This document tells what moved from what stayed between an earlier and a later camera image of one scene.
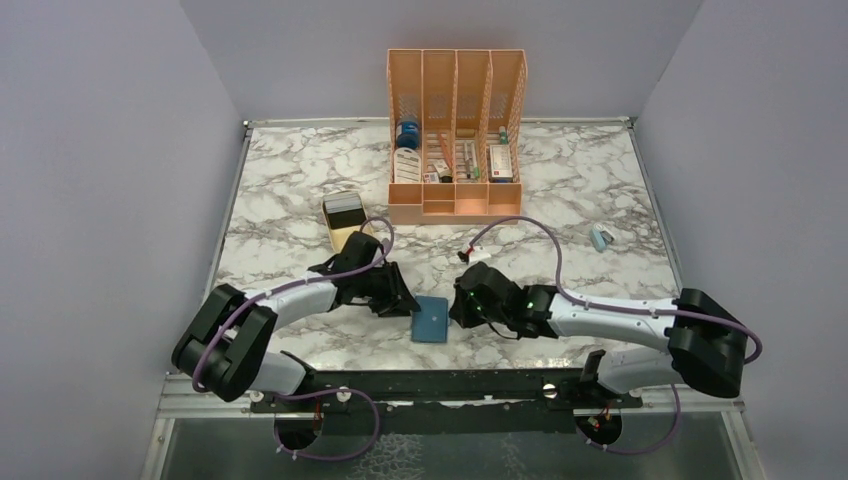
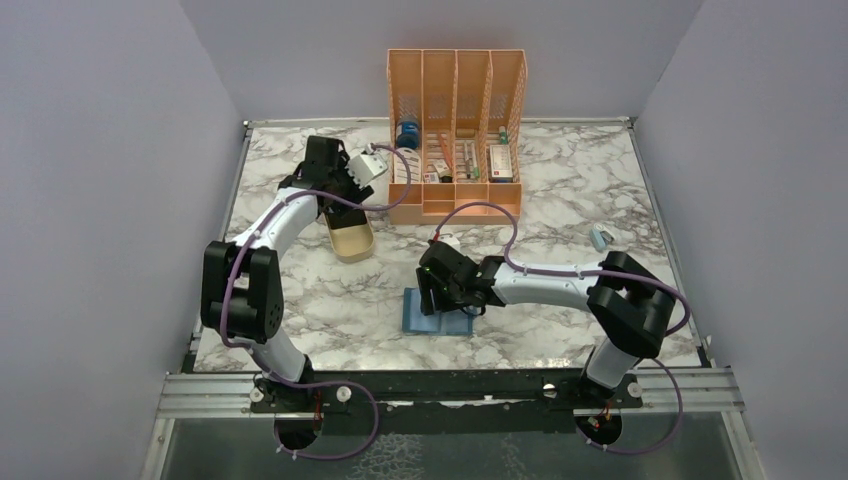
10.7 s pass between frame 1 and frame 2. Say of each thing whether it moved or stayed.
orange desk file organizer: stayed
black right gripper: moved
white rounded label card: stayed
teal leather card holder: moved
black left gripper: moved
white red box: stayed
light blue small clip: stayed
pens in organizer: stayed
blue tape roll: stayed
